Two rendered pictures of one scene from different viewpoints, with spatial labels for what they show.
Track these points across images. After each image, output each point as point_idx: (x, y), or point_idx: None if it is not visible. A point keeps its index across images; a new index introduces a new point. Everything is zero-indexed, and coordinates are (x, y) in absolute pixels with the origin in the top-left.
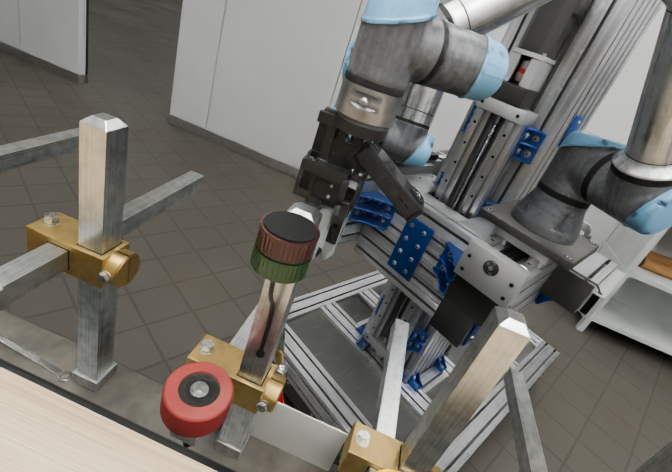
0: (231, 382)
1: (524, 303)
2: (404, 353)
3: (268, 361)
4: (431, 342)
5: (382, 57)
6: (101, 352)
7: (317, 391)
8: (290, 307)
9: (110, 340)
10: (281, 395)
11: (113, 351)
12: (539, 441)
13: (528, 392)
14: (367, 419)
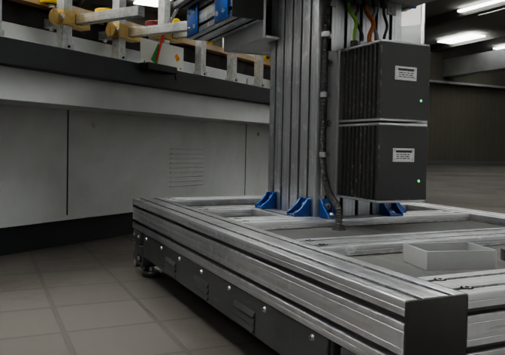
0: (155, 20)
1: None
2: (168, 23)
3: (158, 15)
4: (271, 128)
5: None
6: (196, 58)
7: (262, 195)
8: None
9: (199, 56)
10: (161, 39)
11: (201, 63)
12: (102, 10)
13: (126, 7)
14: (230, 205)
